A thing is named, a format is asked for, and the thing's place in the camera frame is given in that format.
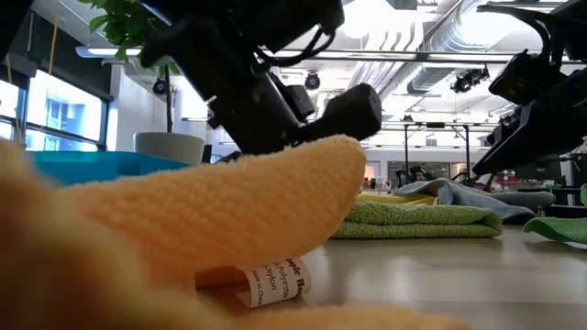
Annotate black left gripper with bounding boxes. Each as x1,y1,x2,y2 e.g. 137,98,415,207
139,0,345,156

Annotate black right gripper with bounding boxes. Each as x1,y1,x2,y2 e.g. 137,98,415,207
471,68,587,178

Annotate grey microfiber towel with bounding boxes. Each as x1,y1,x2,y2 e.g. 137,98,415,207
393,177,557,226

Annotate light green microfiber towel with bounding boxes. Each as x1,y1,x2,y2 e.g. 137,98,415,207
330,201,504,240

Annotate orange microfiber towel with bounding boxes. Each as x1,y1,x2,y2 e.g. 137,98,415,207
0,134,473,330

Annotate grass green microfiber towel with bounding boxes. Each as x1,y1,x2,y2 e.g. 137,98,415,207
523,182,587,245

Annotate long light beam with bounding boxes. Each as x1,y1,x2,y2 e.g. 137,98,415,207
75,44,587,64

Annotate black spotlight cluster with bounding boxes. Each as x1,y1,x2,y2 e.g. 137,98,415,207
450,67,491,94

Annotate green plant in white pot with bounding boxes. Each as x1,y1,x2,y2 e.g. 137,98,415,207
77,0,207,167

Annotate large window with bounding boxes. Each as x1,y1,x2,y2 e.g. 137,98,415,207
0,68,111,155

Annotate teal plastic bin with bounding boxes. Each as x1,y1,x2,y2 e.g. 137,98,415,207
26,150,192,187

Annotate black metal rig frame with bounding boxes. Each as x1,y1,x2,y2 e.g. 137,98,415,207
382,120,473,182

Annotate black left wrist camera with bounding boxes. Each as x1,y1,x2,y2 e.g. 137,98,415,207
270,72,317,124

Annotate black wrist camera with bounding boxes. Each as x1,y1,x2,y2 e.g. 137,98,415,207
270,72,317,124
487,49,568,107

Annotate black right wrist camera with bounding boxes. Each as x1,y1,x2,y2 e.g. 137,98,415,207
487,49,568,107

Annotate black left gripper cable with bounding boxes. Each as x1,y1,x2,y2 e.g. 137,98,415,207
254,27,338,69

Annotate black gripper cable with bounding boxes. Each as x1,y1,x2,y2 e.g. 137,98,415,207
476,3,587,61
254,27,338,69

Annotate black aluminium table frame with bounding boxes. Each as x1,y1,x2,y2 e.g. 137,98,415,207
548,203,587,219

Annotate silver ceiling duct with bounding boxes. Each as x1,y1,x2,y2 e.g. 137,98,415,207
348,0,505,97

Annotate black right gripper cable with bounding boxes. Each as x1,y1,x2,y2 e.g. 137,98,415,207
476,3,587,61

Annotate yellow hanging strap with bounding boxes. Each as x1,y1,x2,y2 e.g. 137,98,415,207
48,13,61,75

